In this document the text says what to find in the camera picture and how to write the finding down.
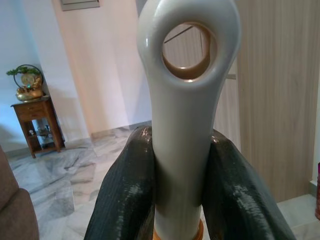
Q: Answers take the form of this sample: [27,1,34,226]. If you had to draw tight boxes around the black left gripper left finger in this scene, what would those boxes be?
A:
[83,125,158,240]

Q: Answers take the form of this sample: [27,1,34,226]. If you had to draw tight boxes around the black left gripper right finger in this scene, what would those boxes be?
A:
[202,134,299,240]

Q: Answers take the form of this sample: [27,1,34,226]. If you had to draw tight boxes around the wooden broom with grey handle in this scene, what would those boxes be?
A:
[136,0,242,240]

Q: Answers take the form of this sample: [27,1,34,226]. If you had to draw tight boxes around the light wood cabinet panel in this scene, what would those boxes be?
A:
[219,0,320,204]

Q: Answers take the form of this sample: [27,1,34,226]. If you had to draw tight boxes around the brown fabric sofa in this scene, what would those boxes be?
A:
[0,144,40,240]

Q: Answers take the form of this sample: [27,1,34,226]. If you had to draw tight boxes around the brown wooden side table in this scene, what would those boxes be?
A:
[10,95,67,159]

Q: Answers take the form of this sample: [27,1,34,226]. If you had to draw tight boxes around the golden ornament with green tree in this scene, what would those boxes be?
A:
[5,64,47,104]

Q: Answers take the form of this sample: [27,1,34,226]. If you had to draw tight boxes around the grey wall vent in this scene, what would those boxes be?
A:
[58,0,101,12]

